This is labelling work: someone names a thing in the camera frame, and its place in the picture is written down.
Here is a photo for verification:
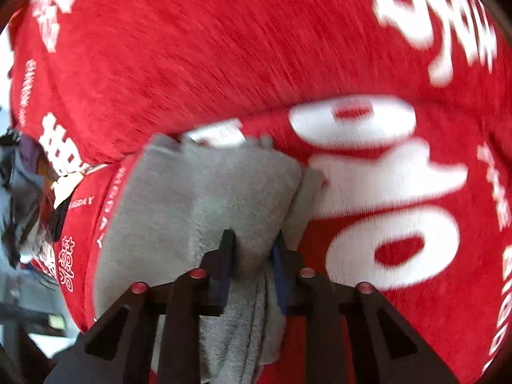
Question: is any red blanket with white print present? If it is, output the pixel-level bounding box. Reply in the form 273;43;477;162
9;0;511;383

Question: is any grey small garment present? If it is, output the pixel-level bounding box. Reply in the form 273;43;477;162
93;135;324;383

